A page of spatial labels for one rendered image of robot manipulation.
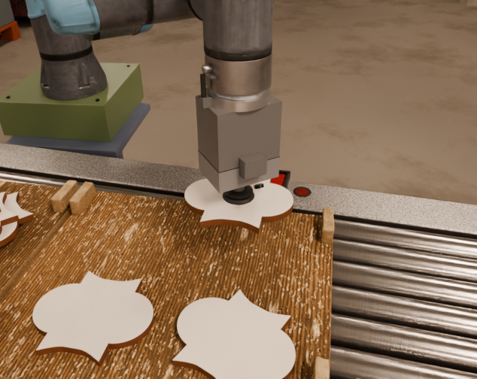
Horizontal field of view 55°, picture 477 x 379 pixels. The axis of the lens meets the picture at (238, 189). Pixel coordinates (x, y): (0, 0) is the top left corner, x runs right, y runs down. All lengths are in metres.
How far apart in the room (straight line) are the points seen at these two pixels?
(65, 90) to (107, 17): 0.59
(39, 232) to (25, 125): 0.48
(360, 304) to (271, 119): 0.27
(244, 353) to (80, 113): 0.73
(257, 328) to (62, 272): 0.28
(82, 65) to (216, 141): 0.64
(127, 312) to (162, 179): 0.34
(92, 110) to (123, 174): 0.24
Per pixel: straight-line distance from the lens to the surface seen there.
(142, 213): 0.75
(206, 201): 0.61
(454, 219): 0.83
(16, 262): 0.72
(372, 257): 0.71
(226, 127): 0.52
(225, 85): 0.51
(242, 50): 0.49
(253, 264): 0.64
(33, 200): 0.83
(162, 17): 0.57
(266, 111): 0.54
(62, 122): 1.14
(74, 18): 0.54
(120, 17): 0.55
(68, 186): 0.80
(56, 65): 1.12
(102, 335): 0.57
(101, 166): 0.93
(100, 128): 1.11
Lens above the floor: 1.38
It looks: 34 degrees down
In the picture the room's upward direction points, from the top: straight up
